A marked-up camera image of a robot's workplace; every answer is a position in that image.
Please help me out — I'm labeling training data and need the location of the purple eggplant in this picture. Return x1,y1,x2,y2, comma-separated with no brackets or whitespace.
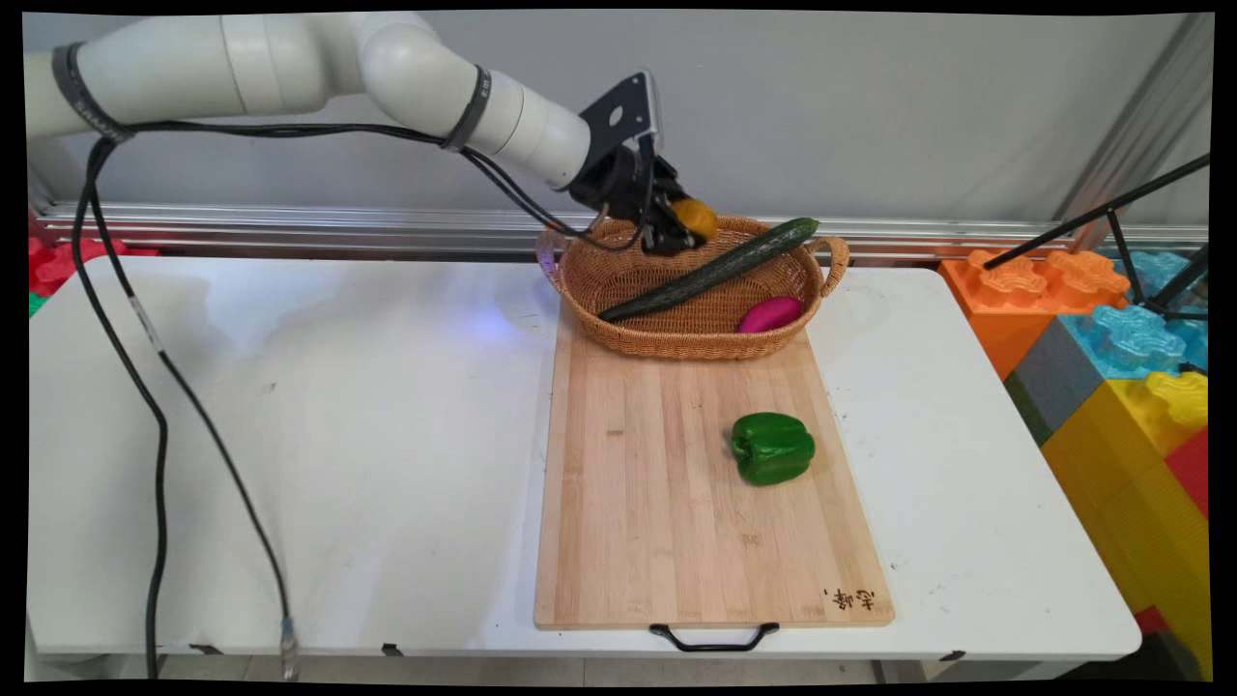
736,296,804,335

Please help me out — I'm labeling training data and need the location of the orange foam block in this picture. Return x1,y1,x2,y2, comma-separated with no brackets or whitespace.
939,247,1132,382

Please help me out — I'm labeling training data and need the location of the black tripod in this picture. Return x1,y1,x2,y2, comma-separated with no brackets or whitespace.
982,153,1211,322

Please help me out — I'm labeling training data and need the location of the green bell pepper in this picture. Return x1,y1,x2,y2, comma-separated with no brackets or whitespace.
730,412,817,487

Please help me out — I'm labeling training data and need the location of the red foam block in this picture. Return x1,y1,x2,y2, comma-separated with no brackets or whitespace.
1164,425,1211,519
29,236,159,299

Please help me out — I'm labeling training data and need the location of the thick black cable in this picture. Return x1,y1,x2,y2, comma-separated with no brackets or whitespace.
72,135,171,680

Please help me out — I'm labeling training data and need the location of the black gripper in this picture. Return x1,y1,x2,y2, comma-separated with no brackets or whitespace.
568,143,701,258

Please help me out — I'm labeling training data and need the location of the woven wicker basket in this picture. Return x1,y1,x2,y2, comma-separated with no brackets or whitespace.
535,215,851,363

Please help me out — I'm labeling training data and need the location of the black cutting board handle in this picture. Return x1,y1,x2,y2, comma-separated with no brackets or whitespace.
648,623,781,653

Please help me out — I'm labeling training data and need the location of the thin black labelled cable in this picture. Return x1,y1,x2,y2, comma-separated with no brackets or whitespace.
89,120,658,682

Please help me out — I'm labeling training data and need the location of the aluminium frame post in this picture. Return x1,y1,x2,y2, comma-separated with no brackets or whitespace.
1053,14,1215,254

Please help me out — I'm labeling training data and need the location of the long green cucumber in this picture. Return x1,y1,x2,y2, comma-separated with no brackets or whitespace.
597,217,820,324

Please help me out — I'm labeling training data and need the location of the grey foam block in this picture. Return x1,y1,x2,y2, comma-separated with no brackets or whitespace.
1003,317,1107,448

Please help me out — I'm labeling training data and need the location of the blue foam block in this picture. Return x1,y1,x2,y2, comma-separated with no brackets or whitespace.
1059,249,1209,382

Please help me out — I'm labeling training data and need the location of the bamboo cutting board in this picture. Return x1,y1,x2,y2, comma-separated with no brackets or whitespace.
533,307,896,631

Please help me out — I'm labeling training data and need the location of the aluminium rail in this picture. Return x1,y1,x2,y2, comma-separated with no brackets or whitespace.
29,201,1209,262

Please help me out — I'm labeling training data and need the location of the yellow orange round fruit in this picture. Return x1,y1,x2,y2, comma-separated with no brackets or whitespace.
673,198,720,243

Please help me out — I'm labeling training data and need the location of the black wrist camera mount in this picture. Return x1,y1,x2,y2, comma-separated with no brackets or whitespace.
578,70,664,173

